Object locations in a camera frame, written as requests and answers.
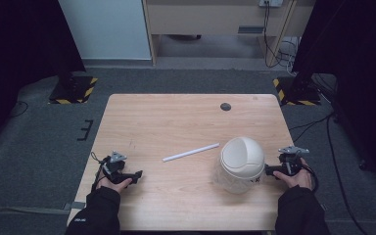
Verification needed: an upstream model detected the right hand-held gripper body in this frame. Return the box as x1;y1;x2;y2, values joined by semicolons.
277;145;310;177

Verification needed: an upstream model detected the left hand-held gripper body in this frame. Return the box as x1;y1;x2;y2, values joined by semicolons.
101;150;128;184

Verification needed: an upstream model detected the person's left hand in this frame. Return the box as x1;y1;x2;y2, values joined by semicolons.
95;168;133;195

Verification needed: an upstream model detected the person's right hand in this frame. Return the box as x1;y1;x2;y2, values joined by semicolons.
272;158;313;191

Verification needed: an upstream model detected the white paper straw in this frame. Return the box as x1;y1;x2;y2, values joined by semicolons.
162;142;221;164

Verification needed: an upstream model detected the black stand base hazard tape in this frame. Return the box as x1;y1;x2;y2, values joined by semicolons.
47;74;99;106
271;75;323;108

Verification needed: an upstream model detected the black curtain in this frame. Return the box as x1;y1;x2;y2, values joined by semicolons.
292;0;376;190
0;0;87;155

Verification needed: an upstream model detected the white panel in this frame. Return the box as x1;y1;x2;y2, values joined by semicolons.
58;0;153;62

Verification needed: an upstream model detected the grey power strip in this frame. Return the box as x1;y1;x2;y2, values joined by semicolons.
258;0;284;9

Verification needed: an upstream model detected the light wooden desk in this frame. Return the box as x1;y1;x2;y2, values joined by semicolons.
142;0;316;67

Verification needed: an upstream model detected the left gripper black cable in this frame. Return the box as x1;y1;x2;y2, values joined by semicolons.
90;151;113;194

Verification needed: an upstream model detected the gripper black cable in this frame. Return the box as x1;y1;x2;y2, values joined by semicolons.
301;162;320;194
90;151;113;194

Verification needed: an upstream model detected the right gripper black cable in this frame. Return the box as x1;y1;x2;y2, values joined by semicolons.
301;162;320;194

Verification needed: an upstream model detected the black floor cable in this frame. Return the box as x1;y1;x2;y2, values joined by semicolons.
288;112;336;143
325;112;370;235

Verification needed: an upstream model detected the black hanging cable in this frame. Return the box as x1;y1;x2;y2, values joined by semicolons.
262;1;295;69

